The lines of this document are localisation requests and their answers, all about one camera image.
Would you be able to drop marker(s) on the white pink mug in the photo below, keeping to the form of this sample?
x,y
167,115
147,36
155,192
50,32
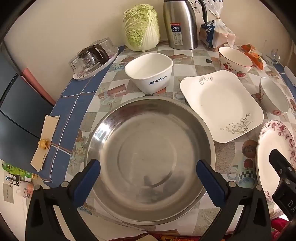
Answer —
x,y
25,188

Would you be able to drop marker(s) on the white square bowl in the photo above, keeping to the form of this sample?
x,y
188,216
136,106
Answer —
x,y
150,69

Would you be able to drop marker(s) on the stainless steel basin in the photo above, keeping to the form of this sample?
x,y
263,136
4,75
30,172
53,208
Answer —
x,y
148,150

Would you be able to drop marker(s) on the glass teapot brown lid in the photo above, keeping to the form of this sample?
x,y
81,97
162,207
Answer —
x,y
89,60

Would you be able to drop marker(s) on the stainless steel thermos jug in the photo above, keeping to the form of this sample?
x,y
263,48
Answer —
x,y
180,23

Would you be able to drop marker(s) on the bagged sliced bread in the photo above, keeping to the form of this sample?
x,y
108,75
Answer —
x,y
219,34

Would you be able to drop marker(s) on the red-rimmed white ceramic bowl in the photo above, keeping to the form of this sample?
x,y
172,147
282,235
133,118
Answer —
x,y
233,58

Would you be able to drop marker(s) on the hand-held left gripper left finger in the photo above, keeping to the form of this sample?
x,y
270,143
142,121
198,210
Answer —
x,y
86,178

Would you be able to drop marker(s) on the beige paper strip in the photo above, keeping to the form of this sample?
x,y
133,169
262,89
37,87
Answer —
x,y
49,125

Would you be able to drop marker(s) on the pink board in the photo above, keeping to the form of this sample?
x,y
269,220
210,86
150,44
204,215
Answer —
x,y
37,83

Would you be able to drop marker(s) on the checked printed tablecloth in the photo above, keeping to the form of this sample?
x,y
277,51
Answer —
x,y
108,88

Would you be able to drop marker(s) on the white oval floral tray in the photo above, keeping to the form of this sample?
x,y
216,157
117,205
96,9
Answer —
x,y
92,73

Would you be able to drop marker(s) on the white paper sheet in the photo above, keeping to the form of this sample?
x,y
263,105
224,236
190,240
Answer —
x,y
8,193

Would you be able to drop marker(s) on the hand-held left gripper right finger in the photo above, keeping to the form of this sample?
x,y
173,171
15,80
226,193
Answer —
x,y
209,183

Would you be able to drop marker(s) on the dark cabinet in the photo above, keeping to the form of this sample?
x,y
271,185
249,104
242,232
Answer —
x,y
18,104

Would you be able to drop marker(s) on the yellow crumpled lump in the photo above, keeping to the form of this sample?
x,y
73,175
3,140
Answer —
x,y
44,144

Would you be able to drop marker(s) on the red patterned cloth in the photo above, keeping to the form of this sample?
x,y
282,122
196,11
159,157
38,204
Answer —
x,y
278,226

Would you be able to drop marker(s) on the clear glass tumbler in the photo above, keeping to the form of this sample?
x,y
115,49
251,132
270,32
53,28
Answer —
x,y
94,43
107,45
79,55
74,64

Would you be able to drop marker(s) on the round pink floral plate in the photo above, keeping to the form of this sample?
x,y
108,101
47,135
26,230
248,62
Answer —
x,y
266,148

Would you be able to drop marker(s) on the green packet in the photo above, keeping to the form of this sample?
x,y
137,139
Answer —
x,y
13,171

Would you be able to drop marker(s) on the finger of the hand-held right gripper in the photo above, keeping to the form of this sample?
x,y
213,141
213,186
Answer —
x,y
279,162

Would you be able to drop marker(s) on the orange snack packet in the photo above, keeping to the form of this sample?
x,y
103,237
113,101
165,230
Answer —
x,y
245,47
257,59

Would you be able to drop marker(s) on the white square floral plate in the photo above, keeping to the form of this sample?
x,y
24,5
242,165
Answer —
x,y
222,99

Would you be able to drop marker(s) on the small white ceramic bowl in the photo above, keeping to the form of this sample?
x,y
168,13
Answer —
x,y
272,97

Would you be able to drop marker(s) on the clear glass mug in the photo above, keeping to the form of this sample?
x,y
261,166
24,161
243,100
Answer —
x,y
274,56

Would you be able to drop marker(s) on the napa cabbage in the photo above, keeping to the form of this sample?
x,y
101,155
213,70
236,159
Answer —
x,y
141,27

